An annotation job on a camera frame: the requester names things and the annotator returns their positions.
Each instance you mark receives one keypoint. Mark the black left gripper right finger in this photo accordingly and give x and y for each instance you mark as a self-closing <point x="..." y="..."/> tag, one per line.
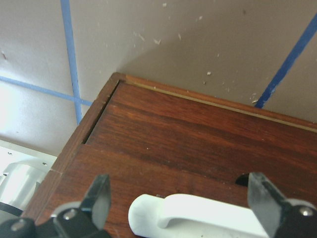
<point x="281" y="217"/>

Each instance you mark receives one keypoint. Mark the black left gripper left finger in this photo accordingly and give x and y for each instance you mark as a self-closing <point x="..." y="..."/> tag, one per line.
<point x="87" y="220"/>

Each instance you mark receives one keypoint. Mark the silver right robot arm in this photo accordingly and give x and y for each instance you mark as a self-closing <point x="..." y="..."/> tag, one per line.
<point x="19" y="181"/>

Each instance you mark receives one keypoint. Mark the dark wooden cabinet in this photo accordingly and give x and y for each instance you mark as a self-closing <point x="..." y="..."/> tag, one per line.
<point x="81" y="138"/>

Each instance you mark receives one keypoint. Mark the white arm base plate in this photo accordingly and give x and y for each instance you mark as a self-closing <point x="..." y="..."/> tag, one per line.
<point x="12" y="153"/>

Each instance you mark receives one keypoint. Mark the white drawer handle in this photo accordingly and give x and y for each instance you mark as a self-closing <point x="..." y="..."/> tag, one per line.
<point x="189" y="216"/>

